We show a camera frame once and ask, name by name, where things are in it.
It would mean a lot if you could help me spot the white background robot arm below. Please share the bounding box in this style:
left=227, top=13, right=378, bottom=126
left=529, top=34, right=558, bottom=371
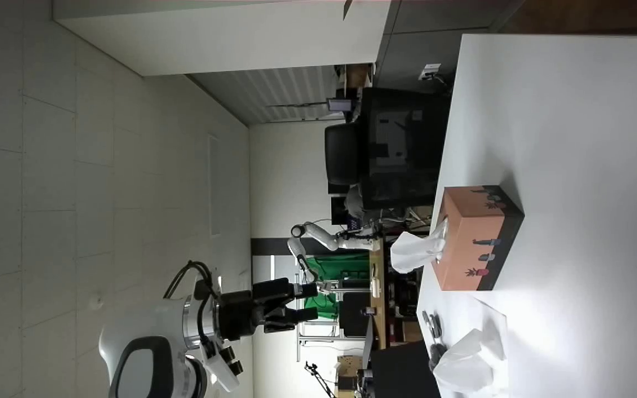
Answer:
left=285, top=222, right=381, bottom=298

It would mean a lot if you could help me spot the black computer monitor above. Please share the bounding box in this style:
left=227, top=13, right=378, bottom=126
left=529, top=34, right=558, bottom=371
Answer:
left=362, top=89, right=443, bottom=208

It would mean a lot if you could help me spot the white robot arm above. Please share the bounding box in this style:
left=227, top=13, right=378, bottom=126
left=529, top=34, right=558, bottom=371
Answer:
left=98, top=261, right=318, bottom=398

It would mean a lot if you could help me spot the small black object on table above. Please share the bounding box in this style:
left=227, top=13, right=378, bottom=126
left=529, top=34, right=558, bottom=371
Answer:
left=422, top=311, right=446, bottom=369

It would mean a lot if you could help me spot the white tissue sticking from box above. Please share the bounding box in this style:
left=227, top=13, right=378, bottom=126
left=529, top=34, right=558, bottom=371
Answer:
left=389, top=218, right=448, bottom=275

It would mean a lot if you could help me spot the green cloth backdrop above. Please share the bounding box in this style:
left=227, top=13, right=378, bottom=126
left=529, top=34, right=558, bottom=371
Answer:
left=303, top=252, right=369, bottom=318

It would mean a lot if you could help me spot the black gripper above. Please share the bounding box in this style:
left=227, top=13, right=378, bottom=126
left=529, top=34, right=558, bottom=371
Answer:
left=218, top=278, right=318, bottom=341

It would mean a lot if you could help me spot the crumpled white tissue on table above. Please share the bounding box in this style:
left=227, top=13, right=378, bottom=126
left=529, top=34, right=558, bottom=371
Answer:
left=434, top=314, right=509, bottom=398

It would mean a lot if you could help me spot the orange black tissue box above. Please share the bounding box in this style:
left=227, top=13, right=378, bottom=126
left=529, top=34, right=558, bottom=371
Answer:
left=434, top=186, right=525, bottom=291

